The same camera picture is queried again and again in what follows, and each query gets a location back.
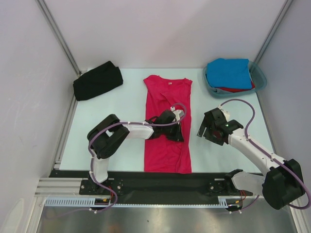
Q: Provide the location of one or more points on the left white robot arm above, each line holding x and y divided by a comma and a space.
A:
105, 139

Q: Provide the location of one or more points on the left slotted cable duct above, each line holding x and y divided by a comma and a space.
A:
77, 202

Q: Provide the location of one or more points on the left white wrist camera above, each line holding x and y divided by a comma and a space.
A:
178, 114

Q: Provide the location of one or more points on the folded black t shirt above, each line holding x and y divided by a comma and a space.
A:
97, 81

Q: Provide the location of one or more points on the left aluminium corner post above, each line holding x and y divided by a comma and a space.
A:
47, 14

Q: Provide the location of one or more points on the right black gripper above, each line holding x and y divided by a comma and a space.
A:
204, 124

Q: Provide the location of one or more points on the aluminium front frame rail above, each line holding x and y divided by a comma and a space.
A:
56, 190

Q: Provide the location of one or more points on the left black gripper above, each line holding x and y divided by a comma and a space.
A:
178, 135

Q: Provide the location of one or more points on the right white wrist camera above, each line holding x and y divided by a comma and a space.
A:
225, 112

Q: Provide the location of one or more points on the blue t shirt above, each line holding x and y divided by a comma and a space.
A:
229, 73

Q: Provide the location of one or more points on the red t shirt in basket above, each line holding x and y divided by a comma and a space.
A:
235, 90

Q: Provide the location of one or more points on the slotted cable duct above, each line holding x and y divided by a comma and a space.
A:
77, 202
228, 201

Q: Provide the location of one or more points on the aluminium corner post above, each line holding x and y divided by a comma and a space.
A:
275, 26
47, 14

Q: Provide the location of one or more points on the pink t shirt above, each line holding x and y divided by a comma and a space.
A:
162, 154

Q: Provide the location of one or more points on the right aluminium corner post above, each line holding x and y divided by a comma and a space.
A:
275, 26

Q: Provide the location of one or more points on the right slotted cable duct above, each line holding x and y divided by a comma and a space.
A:
228, 201

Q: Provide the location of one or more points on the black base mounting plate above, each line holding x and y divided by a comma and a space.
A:
148, 198

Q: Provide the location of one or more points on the teal plastic basket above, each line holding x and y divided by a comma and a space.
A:
257, 77

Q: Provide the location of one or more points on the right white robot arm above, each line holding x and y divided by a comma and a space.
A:
280, 181

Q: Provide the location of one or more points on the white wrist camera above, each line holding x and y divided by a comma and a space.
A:
225, 112
178, 114

